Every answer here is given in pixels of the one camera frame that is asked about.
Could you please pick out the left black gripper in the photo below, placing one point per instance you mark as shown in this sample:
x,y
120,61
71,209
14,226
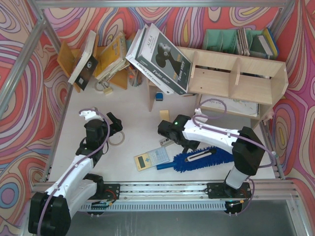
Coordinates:
x,y
114,123

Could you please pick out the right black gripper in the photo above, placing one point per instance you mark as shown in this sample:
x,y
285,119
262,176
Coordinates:
x,y
186,145

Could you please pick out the blue microfiber duster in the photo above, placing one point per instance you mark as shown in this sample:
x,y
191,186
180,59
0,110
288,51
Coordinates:
x,y
178,164

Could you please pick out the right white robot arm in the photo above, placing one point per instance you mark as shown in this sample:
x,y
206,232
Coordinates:
x,y
243,146

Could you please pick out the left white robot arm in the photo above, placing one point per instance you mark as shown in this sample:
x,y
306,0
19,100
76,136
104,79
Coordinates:
x,y
51,211

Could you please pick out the light wooden bookshelf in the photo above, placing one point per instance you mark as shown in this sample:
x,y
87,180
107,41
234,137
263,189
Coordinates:
x,y
262,81

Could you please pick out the black white stapler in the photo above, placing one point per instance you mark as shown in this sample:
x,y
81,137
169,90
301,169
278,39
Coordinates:
x,y
165,142

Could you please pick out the yellow sticky note pad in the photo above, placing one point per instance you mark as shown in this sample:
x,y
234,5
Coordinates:
x,y
164,115

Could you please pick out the clear tape roll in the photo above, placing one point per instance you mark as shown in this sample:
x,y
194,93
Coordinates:
x,y
117,139

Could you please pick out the yellow blue calculator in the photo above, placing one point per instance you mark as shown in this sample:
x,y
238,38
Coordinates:
x,y
152,158

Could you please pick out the blue pencil sharpener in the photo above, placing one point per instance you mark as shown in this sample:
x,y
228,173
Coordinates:
x,y
159,96

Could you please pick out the pencil cup with pencils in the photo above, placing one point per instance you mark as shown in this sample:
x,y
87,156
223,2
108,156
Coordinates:
x,y
134,77

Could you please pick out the yellow worn book stack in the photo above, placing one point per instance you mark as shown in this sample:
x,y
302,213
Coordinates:
x,y
112,59

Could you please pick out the black white paperback book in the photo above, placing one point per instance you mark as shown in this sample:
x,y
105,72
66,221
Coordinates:
x,y
85,62

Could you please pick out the white Cioklade book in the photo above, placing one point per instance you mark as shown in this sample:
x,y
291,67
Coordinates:
x,y
132,55

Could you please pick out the spiral notebook with drawings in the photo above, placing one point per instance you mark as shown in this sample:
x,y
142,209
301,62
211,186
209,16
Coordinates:
x,y
232,105

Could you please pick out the black white Twins story book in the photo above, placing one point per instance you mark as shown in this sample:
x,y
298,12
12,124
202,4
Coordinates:
x,y
164,60

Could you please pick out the green plastic desk organizer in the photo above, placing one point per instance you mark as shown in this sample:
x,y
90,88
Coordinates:
x,y
235,41

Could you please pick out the blue grey book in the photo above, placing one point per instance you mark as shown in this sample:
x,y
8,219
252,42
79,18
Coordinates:
x,y
268,42

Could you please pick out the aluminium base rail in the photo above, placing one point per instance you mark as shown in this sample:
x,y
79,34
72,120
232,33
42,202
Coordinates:
x,y
265,189

